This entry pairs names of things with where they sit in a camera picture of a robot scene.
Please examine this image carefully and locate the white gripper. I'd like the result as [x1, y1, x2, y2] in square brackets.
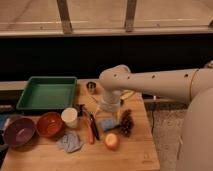
[99, 98, 121, 129]

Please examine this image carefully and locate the blue sponge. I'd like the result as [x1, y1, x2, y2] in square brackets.
[100, 118, 117, 131]

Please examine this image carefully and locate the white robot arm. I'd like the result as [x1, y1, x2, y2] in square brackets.
[99, 65, 213, 171]

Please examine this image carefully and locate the small metal cup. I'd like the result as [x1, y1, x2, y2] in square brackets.
[86, 81, 96, 94]

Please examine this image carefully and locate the white paper cup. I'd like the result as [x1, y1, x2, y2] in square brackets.
[61, 108, 78, 128]

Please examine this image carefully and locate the dark grape bunch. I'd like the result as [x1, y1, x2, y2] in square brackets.
[120, 109, 134, 137]

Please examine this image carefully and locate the red yellow apple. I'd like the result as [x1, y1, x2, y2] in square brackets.
[104, 133, 120, 150]

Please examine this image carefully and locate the yellow banana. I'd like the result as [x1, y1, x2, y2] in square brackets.
[121, 90, 135, 100]

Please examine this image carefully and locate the thin wooden brush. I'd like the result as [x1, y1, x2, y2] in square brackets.
[90, 96, 99, 104]

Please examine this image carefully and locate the grey crumpled cloth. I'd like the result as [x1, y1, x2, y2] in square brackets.
[56, 131, 83, 153]

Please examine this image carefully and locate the orange bowl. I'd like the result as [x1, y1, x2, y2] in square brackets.
[36, 112, 63, 138]

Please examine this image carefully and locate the green plastic tray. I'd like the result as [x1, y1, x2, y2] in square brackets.
[16, 76, 77, 111]

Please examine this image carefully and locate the purple bowl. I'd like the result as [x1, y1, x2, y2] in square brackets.
[3, 118, 36, 147]

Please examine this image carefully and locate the red handled tool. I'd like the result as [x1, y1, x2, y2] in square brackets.
[83, 113, 94, 144]

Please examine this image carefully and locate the black handled tool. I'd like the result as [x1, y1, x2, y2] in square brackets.
[90, 114, 100, 140]

